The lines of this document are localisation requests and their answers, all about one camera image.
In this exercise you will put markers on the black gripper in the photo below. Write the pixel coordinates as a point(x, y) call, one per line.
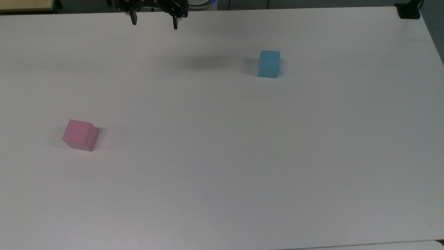
point(152, 5)

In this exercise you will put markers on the blue cube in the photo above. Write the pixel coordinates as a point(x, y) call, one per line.
point(269, 64)

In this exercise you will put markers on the pink cube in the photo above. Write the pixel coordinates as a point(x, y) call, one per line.
point(80, 135)

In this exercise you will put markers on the yellow board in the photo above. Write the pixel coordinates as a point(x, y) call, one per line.
point(26, 5)

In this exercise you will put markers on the black table clamp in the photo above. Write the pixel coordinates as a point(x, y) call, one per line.
point(408, 11)

